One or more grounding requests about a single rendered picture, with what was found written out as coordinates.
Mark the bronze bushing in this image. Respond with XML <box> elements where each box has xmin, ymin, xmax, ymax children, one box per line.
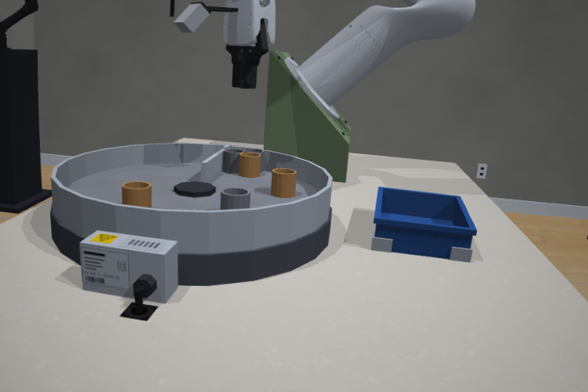
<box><xmin>271</xmin><ymin>168</ymin><xmax>296</xmax><ymax>198</ymax></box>
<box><xmin>122</xmin><ymin>181</ymin><xmax>152</xmax><ymax>208</ymax></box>
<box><xmin>239</xmin><ymin>152</ymin><xmax>261</xmax><ymax>178</ymax></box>

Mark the blue open-top crate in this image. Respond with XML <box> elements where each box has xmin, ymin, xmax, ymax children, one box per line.
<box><xmin>371</xmin><ymin>187</ymin><xmax>477</xmax><ymax>263</ymax></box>

